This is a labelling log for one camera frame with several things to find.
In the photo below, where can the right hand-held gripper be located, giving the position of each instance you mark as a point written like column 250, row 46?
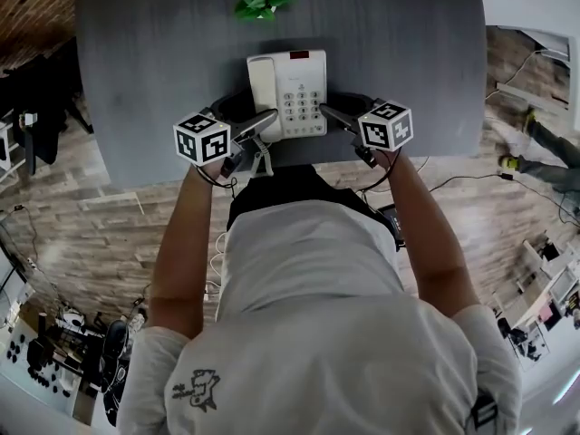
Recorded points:
column 385, row 127

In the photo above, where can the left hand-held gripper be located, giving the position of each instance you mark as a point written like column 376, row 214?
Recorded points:
column 201, row 141

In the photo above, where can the white telephone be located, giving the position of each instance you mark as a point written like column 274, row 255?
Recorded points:
column 299, row 75

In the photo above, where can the person's left forearm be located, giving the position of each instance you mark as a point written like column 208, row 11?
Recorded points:
column 181, row 252

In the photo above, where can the person's right forearm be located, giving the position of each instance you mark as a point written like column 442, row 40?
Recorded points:
column 430, row 252

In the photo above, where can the person's black trousers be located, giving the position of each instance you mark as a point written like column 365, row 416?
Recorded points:
column 290, row 188

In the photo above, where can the black waist-mounted box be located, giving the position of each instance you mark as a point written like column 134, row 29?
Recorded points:
column 393, row 225

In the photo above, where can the black office chair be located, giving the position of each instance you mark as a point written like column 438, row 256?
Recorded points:
column 50, row 120

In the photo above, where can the small flower decoration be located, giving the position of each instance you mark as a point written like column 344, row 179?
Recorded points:
column 28, row 118

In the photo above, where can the white desk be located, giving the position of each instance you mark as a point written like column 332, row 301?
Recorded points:
column 555, row 45

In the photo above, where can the person's white shirt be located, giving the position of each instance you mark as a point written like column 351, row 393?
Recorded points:
column 317, row 333

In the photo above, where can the white step stool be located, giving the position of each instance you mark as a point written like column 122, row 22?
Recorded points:
column 6, row 152

